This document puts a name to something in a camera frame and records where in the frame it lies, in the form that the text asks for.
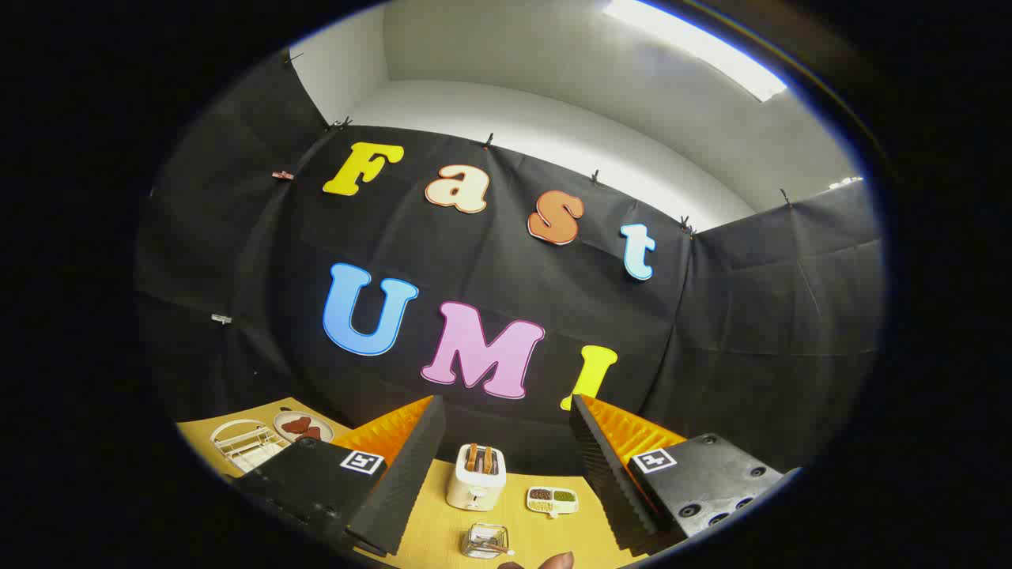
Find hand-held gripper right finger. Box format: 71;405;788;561
569;394;799;554

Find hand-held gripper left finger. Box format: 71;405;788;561
234;394;447;558

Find metal wire basket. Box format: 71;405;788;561
462;523;515;560

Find white wire dish rack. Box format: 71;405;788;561
210;420;289;473

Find white sectioned grain dish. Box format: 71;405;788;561
527;486;580;519

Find small plate with sausages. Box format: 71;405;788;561
274;410;335;443

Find white toaster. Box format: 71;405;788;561
446;443;508;512

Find black backdrop cloth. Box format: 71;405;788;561
133;47;885;475

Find long ceiling light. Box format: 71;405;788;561
602;0;789;104

